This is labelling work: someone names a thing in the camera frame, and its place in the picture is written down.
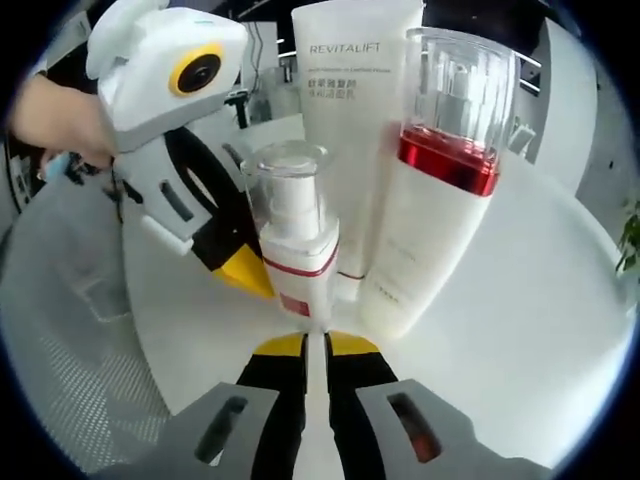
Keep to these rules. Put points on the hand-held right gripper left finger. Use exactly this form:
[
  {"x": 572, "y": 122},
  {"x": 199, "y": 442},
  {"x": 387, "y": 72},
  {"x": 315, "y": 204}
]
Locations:
[{"x": 270, "y": 400}]

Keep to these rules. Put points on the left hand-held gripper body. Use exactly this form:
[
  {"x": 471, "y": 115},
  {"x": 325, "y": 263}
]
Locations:
[{"x": 145, "y": 65}]

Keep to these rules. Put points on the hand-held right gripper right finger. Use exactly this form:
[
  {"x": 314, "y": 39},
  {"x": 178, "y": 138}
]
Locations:
[{"x": 360, "y": 400}]

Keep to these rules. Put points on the small white pump bottle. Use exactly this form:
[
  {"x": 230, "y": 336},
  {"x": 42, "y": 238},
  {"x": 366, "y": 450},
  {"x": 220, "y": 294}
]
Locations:
[{"x": 300, "y": 240}]

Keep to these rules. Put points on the white skincare tube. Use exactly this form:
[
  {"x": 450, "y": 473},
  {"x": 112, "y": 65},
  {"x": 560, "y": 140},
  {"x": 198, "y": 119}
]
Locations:
[{"x": 350, "y": 100}]

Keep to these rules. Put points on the large white bottle red collar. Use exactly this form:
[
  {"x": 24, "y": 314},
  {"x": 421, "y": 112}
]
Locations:
[{"x": 425, "y": 240}]

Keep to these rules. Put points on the person's left hand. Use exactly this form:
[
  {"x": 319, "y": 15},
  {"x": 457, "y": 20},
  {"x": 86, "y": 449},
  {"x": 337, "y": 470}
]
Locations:
[{"x": 65, "y": 120}]

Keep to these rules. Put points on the potted green plant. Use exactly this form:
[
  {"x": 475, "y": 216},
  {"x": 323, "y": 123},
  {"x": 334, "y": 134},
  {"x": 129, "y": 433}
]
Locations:
[{"x": 630, "y": 235}]

